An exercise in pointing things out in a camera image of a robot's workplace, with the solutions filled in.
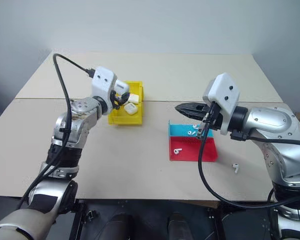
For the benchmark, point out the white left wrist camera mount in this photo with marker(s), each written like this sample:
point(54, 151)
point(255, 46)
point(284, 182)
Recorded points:
point(102, 82)

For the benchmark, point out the red tray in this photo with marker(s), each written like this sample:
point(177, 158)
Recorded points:
point(187, 147)

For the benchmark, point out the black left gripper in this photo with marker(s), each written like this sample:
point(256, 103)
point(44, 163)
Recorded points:
point(114, 96)

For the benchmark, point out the yellow plastic bin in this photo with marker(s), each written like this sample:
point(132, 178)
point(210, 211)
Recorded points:
point(125, 120)

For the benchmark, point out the white earbud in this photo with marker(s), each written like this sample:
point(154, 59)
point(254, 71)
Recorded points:
point(177, 150)
point(190, 132)
point(195, 126)
point(235, 168)

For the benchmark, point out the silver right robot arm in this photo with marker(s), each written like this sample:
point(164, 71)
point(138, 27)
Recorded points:
point(270, 122)

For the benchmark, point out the blue tray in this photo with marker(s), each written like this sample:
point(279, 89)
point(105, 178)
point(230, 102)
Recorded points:
point(180, 130)

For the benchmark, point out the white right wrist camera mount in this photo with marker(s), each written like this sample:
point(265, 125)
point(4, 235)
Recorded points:
point(225, 92)

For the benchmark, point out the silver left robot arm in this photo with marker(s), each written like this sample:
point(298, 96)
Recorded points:
point(75, 117)

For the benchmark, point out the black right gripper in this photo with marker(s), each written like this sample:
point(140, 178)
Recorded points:
point(216, 122)

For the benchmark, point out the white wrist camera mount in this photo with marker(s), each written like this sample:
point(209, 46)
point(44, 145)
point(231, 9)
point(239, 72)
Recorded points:
point(225, 92)
point(102, 82)

